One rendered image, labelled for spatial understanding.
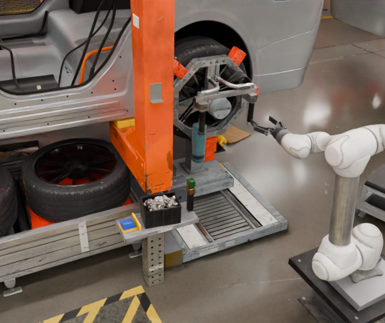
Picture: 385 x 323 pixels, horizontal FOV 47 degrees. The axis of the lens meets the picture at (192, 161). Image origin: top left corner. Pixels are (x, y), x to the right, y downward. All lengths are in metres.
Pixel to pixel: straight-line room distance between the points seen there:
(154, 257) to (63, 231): 0.53
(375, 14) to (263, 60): 1.98
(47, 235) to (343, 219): 1.55
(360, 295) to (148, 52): 1.56
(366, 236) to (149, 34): 1.40
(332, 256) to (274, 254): 0.85
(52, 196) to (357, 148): 1.67
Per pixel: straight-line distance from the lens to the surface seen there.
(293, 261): 2.54
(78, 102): 2.72
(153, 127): 2.32
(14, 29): 4.33
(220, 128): 3.03
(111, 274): 2.82
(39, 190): 2.71
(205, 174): 3.25
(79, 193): 2.63
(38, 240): 2.62
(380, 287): 2.49
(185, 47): 2.84
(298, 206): 3.44
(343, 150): 1.88
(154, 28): 2.13
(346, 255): 2.21
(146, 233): 2.39
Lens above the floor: 2.03
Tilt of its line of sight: 32 degrees down
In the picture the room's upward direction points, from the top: 2 degrees clockwise
